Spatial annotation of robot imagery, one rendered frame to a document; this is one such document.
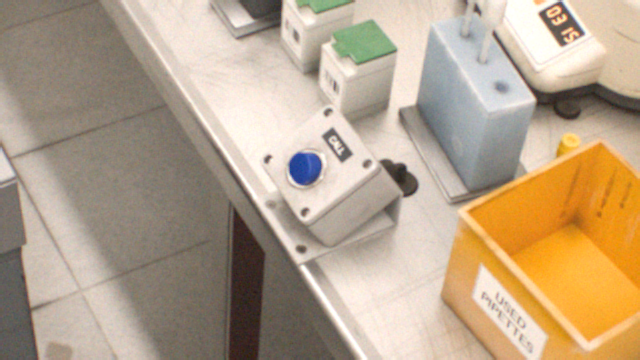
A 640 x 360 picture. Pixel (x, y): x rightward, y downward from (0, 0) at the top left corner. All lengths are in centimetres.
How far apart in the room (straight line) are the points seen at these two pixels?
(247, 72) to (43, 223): 107
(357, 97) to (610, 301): 26
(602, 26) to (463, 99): 16
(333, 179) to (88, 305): 112
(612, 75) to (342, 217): 28
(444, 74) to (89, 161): 127
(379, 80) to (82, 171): 120
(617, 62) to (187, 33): 36
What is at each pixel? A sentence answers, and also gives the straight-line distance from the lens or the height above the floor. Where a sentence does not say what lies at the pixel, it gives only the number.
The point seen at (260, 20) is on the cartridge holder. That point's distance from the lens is 112.
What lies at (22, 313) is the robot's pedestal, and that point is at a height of 79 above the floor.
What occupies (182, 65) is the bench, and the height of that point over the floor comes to 88.
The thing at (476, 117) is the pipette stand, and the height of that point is 96.
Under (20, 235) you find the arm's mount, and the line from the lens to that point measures 97.
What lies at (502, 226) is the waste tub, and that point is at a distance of 94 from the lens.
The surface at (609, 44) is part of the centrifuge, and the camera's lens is 108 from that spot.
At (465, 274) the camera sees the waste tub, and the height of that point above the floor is 92.
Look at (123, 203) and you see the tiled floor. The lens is 214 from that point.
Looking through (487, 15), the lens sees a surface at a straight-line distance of 95.
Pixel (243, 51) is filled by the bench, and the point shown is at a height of 87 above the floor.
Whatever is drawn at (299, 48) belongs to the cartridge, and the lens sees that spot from 108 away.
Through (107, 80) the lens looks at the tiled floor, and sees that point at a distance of 233.
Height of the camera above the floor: 164
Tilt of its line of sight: 49 degrees down
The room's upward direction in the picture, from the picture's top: 6 degrees clockwise
